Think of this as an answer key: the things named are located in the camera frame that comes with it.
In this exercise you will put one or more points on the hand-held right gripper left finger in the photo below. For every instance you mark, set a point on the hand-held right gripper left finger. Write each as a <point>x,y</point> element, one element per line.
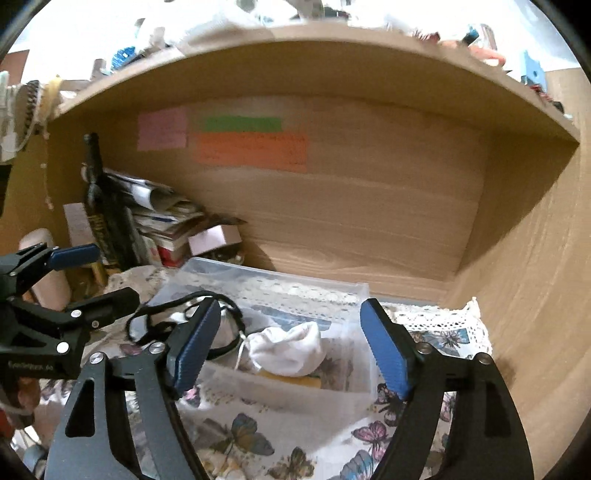
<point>193,350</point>

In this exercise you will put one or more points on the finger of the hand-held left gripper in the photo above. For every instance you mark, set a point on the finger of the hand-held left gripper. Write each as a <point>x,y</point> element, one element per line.
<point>104,304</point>
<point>74,256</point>

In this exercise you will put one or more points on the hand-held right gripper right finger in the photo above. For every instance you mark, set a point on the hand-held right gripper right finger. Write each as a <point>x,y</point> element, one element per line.
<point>385,350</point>

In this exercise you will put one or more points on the clear plastic container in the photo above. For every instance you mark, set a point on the clear plastic container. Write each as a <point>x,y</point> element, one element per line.
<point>295,300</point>

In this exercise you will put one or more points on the beige rounded object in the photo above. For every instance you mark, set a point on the beige rounded object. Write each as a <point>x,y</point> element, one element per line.
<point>44,272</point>

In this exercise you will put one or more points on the dark glass bottle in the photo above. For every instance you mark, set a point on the dark glass bottle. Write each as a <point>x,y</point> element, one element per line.
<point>104,207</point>

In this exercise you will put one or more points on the butterfly printed lace cloth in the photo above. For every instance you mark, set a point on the butterfly printed lace cloth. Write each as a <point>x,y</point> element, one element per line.
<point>240,434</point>

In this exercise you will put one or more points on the stack of books and magazines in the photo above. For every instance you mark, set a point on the stack of books and magazines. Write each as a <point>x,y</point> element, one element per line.
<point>161,217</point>

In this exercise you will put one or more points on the small pink box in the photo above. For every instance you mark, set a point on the small pink box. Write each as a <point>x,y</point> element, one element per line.
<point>214,240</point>

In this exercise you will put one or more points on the wooden shelf unit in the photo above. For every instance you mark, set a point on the wooden shelf unit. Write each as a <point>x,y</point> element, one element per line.
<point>369,207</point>

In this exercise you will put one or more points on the pink sticky note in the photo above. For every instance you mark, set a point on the pink sticky note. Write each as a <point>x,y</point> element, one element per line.
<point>162,129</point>

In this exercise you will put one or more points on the knitted cream and black item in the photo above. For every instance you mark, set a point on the knitted cream and black item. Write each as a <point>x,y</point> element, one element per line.
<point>25,108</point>

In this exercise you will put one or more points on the orange sticky note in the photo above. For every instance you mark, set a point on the orange sticky note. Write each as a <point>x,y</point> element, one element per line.
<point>251,152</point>

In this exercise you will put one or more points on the blue ribbed item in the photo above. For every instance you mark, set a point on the blue ribbed item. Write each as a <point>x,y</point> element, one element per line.
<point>123,56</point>

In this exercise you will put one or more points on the green sticky note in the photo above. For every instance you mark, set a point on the green sticky note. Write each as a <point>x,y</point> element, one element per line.
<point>242,123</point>

